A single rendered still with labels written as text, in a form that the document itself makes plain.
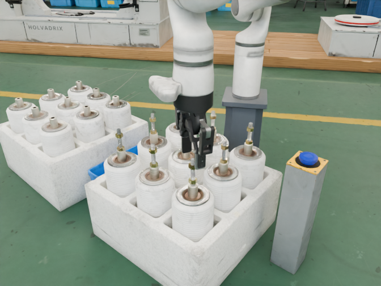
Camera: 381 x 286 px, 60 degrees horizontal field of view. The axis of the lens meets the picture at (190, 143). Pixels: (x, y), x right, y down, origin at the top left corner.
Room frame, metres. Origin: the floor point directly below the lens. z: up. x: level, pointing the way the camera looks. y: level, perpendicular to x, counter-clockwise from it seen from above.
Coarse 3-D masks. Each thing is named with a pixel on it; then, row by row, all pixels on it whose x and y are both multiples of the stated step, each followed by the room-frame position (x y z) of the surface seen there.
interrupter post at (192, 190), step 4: (188, 184) 0.58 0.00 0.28; (196, 184) 0.58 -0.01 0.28; (188, 188) 0.58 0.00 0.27; (192, 188) 0.57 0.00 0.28; (196, 188) 0.58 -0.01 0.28; (188, 192) 0.58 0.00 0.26; (192, 192) 0.57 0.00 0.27; (196, 192) 0.58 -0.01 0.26; (188, 196) 0.58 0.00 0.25; (192, 196) 0.57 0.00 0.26; (196, 196) 0.58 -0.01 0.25
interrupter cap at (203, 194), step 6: (186, 186) 0.61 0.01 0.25; (198, 186) 0.61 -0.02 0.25; (180, 192) 0.59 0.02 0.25; (186, 192) 0.59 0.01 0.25; (198, 192) 0.59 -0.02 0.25; (204, 192) 0.59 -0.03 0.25; (180, 198) 0.57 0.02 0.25; (186, 198) 0.57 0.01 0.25; (198, 198) 0.57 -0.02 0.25; (204, 198) 0.57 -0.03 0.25; (186, 204) 0.55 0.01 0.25; (192, 204) 0.55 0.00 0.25; (198, 204) 0.55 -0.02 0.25
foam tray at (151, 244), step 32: (96, 192) 0.69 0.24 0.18; (256, 192) 0.68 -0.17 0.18; (96, 224) 0.70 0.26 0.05; (128, 224) 0.61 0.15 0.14; (160, 224) 0.57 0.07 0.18; (224, 224) 0.57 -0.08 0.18; (256, 224) 0.67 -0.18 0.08; (128, 256) 0.62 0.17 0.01; (160, 256) 0.54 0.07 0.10; (192, 256) 0.48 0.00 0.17; (224, 256) 0.55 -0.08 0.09
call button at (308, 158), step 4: (304, 152) 0.64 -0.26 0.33; (308, 152) 0.64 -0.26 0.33; (300, 156) 0.62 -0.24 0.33; (304, 156) 0.62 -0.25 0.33; (308, 156) 0.62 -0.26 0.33; (312, 156) 0.62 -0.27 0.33; (316, 156) 0.62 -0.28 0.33; (300, 160) 0.62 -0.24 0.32; (304, 160) 0.61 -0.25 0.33; (308, 160) 0.61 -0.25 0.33; (312, 160) 0.61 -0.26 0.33; (316, 160) 0.61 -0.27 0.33; (304, 164) 0.61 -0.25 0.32; (308, 164) 0.61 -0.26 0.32; (312, 164) 0.61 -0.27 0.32
